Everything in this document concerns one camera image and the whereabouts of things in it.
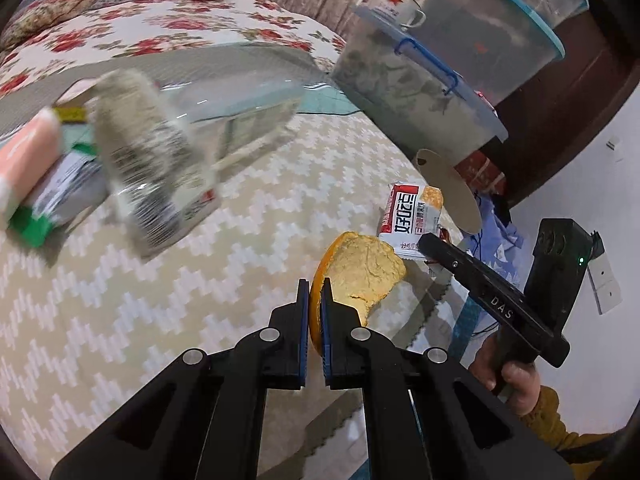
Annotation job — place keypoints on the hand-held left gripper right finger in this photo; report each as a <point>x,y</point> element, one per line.
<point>326,332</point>

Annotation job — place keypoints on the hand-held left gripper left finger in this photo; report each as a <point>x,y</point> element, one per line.
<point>302,332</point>

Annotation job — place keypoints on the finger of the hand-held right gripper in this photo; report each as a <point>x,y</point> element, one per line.
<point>445,255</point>

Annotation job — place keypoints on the white red snack packet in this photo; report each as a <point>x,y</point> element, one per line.
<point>407,215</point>

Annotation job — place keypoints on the round cardboard bucket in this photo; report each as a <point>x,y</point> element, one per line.
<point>446,190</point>

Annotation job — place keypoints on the orange peel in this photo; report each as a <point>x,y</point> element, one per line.
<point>367,270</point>

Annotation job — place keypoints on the grey white snack bag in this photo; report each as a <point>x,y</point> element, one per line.
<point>150,160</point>

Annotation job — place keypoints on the green white packet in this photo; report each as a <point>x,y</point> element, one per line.
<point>55,200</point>

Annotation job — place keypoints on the yellow box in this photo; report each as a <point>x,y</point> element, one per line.
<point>70,114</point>

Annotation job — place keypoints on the pink box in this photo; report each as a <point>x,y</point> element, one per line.
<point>27,160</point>

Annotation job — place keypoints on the person's right forearm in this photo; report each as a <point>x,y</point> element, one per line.
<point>560,430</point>

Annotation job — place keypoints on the person's right hand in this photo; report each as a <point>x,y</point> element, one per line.
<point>520,382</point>

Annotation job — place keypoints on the light blue printed cloth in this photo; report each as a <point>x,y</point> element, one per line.
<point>502,225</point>

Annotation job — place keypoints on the red orange cardboard box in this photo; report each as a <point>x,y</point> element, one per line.
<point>480,172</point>

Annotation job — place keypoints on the chevron pattern blanket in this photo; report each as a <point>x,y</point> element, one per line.
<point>200,310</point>

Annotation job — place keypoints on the blue lid storage box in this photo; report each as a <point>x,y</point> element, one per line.
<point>400,85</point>

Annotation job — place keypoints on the dark wooden cabinet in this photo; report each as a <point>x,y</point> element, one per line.
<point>565,100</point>

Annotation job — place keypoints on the teal mat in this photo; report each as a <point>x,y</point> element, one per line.
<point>327,101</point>

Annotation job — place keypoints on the white enamel mug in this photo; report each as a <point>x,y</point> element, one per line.
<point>404,7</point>

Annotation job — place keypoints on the floral quilt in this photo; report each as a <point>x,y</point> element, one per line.
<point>165,15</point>

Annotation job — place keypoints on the white wall socket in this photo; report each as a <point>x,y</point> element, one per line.
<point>606,282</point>

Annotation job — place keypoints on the white wall switch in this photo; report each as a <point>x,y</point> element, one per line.
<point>613,145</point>

